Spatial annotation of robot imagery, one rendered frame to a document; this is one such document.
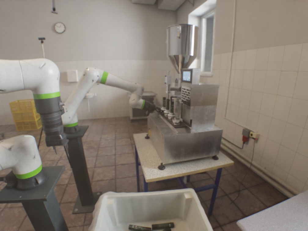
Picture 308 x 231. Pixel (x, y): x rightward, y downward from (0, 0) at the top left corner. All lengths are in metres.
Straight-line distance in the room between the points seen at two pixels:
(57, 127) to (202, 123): 0.95
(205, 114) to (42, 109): 1.00
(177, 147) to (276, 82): 1.65
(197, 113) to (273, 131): 1.45
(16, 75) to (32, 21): 4.95
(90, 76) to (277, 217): 1.44
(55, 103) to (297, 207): 1.31
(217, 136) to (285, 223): 0.65
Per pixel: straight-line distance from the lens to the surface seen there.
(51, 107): 0.62
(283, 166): 2.40
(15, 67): 0.60
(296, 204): 1.19
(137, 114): 4.28
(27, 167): 0.87
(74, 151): 1.57
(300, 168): 2.30
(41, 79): 0.60
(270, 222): 1.00
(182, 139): 1.07
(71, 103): 1.25
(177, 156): 1.13
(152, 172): 1.12
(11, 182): 0.99
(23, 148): 0.83
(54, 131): 0.65
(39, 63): 0.61
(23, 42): 5.54
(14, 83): 0.60
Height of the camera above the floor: 1.44
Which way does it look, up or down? 17 degrees down
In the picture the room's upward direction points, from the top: straight up
